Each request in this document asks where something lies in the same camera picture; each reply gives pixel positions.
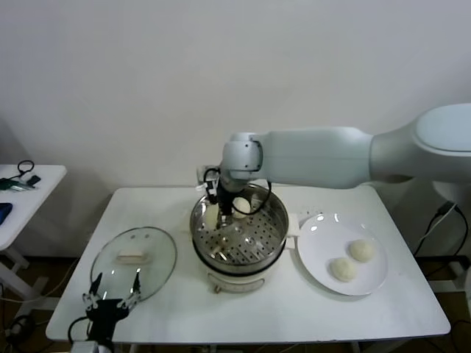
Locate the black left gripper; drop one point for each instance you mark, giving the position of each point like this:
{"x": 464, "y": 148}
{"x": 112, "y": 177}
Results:
{"x": 106, "y": 316}

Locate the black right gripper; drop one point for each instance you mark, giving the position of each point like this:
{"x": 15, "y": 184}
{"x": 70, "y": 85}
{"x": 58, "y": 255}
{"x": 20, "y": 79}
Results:
{"x": 225, "y": 198}

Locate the white steamed baozi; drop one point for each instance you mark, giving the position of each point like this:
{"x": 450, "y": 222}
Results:
{"x": 361, "y": 250}
{"x": 242, "y": 208}
{"x": 343, "y": 269}
{"x": 210, "y": 217}

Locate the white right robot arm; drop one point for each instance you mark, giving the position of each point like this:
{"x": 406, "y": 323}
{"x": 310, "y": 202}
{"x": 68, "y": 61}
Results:
{"x": 312, "y": 158}

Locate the perforated steel steamer basket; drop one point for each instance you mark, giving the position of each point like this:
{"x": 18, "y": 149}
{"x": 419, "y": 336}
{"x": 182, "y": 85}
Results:
{"x": 265, "y": 235}

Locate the white electric cooker pot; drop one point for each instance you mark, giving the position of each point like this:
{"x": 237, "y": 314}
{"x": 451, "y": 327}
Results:
{"x": 235, "y": 283}

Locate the white round plate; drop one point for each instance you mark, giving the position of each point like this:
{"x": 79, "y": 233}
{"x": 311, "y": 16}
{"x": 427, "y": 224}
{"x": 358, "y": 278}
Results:
{"x": 331, "y": 235}

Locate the white side table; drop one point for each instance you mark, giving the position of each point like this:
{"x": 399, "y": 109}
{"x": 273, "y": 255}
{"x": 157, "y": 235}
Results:
{"x": 33, "y": 206}

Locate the dark blue object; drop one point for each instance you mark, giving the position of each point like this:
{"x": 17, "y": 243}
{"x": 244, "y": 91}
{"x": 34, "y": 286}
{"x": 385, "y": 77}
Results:
{"x": 5, "y": 213}

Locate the small black tag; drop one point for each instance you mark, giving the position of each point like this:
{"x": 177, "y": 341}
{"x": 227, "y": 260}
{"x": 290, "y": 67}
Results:
{"x": 34, "y": 180}

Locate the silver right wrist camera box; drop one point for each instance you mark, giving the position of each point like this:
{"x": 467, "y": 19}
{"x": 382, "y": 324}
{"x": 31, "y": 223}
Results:
{"x": 201, "y": 176}

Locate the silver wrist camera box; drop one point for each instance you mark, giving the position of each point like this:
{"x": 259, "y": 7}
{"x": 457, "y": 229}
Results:
{"x": 84, "y": 347}
{"x": 201, "y": 176}

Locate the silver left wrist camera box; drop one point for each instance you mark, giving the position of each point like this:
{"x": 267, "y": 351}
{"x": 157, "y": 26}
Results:
{"x": 84, "y": 347}

